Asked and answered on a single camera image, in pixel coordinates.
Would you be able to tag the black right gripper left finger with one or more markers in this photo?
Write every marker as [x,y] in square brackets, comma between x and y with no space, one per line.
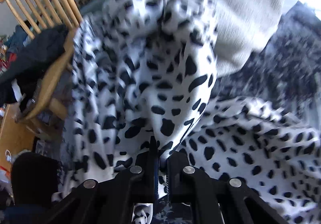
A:
[140,182]

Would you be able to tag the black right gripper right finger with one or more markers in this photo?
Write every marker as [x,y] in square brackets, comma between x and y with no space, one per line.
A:
[182,179]

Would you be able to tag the white black spotted garment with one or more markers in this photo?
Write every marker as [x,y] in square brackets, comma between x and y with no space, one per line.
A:
[144,73]

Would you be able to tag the wooden side table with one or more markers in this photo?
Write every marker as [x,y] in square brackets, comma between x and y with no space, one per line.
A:
[14,137]

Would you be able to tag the blue white tie-dye bedspread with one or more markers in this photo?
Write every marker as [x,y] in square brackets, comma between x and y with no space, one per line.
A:
[287,71]

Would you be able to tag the black clothing on chair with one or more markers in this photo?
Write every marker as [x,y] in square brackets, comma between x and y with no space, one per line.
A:
[31,64]

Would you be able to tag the cream knit sweater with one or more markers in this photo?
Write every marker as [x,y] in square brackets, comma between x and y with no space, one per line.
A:
[244,26]

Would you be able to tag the wooden spindle-back chair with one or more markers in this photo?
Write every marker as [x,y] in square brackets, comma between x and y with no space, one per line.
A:
[34,16]

